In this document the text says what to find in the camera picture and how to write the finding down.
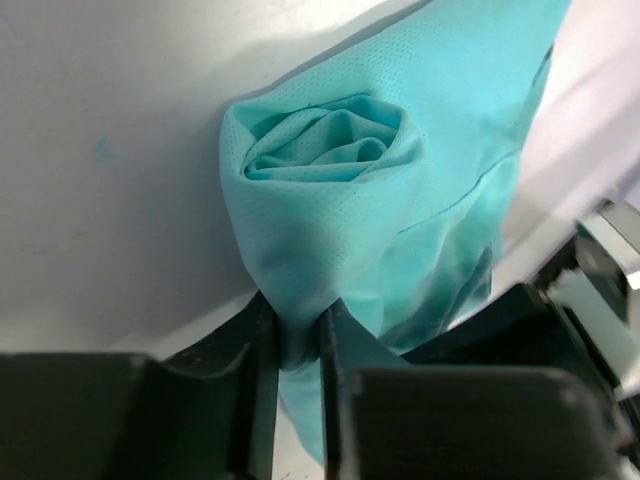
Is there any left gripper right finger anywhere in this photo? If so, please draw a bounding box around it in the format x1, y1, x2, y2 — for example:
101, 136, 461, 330
319, 304, 625, 479

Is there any teal green t-shirt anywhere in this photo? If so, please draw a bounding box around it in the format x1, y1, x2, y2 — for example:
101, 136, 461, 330
219, 1, 569, 461

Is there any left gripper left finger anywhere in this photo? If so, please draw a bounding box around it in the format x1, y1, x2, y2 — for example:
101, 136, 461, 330
1, 295, 279, 479

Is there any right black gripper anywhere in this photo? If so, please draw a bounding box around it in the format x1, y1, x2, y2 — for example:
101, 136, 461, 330
403, 201, 639, 400

